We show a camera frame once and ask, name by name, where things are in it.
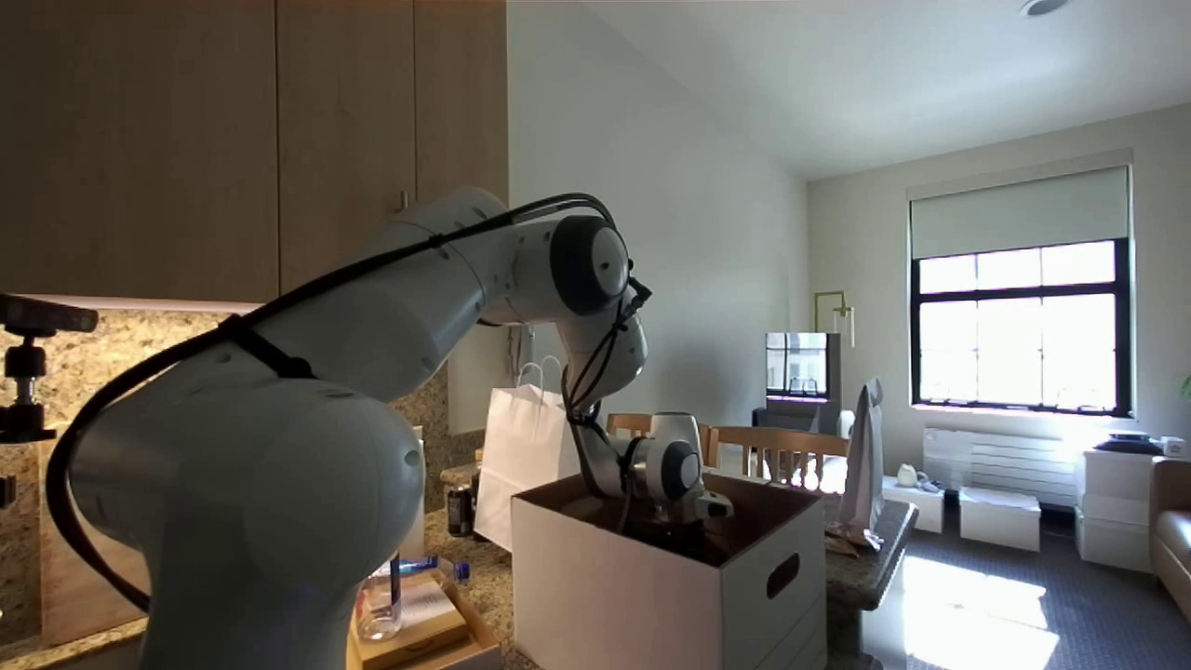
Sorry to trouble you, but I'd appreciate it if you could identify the dark dining table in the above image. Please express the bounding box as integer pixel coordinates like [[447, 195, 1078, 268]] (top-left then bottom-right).
[[823, 495, 924, 614]]

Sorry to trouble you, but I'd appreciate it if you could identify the wooden wall cabinet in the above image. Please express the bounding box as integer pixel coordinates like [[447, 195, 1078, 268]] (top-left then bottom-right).
[[0, 0, 514, 312]]

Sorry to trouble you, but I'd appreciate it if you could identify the black flat item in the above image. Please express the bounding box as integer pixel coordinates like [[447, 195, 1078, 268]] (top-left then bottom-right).
[[1092, 428, 1168, 458]]

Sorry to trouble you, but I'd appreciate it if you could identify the brown box with white label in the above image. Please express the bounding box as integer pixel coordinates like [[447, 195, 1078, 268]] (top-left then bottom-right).
[[344, 563, 480, 670]]

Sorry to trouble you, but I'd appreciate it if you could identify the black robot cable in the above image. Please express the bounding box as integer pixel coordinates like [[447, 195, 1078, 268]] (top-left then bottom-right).
[[44, 190, 656, 619]]

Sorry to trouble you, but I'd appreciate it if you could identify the flat screen television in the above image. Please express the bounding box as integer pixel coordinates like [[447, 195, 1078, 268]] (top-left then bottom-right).
[[762, 329, 834, 402]]

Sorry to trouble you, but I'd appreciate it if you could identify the half open roller blind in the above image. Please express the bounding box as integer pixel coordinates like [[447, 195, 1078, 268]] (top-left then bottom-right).
[[904, 162, 1138, 259]]

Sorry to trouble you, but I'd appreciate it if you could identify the small white storage box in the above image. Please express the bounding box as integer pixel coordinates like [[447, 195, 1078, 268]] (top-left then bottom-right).
[[883, 471, 949, 536]]

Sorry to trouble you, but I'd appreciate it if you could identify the white paper bag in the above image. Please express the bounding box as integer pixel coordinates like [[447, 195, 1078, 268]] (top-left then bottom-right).
[[473, 381, 588, 553]]

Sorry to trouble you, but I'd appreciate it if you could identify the black framed window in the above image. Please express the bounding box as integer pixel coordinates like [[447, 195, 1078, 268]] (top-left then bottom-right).
[[908, 236, 1133, 419]]

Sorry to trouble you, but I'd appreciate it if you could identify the white drawer chest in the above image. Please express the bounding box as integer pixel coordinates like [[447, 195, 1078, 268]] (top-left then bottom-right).
[[1074, 441, 1168, 578]]

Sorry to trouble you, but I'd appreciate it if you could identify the white radiator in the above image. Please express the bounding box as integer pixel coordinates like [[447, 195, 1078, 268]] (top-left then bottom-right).
[[920, 423, 1092, 508]]

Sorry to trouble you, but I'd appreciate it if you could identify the white cardboard box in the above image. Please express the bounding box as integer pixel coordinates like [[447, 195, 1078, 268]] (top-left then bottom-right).
[[511, 464, 829, 670]]

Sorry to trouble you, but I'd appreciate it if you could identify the dark jar with cork lid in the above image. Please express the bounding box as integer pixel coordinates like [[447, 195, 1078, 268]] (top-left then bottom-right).
[[447, 481, 480, 538]]

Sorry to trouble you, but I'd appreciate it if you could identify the clear bottle blue cap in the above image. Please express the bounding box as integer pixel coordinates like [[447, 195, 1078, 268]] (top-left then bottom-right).
[[358, 552, 477, 645]]

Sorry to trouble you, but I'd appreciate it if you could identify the beige sofa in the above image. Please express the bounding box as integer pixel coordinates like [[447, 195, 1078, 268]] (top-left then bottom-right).
[[1150, 458, 1191, 625]]

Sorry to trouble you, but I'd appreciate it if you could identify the wide white storage box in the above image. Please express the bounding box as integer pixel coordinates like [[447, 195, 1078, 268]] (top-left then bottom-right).
[[956, 485, 1044, 553]]

